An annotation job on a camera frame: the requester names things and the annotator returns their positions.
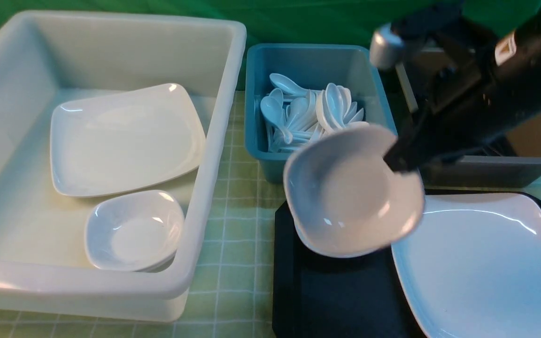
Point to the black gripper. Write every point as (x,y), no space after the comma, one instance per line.
(453,120)

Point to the white bowl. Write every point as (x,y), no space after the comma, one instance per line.
(336,239)
(134,232)
(343,177)

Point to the white rice plate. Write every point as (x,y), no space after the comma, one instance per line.
(472,268)

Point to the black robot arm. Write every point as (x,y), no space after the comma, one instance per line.
(494,86)

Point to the white square plate in tub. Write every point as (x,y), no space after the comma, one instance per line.
(124,141)

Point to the brown plastic bin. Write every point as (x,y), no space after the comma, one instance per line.
(513,161)

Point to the white spoon upright in pile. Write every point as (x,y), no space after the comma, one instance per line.
(336,109)

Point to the teal plastic bin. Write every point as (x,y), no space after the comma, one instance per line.
(311,66)

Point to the pile of white spoons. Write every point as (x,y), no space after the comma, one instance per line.
(301,119)

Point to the white spoon top of pile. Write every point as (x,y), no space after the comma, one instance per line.
(286,85)

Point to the black serving tray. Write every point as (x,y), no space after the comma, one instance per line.
(321,297)

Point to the green checkered tablecloth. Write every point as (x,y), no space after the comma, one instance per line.
(230,295)

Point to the white bowl in tub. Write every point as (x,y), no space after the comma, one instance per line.
(134,232)

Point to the large white plastic tub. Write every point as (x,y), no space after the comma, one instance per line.
(51,57)

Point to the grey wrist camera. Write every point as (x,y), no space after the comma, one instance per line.
(388,49)

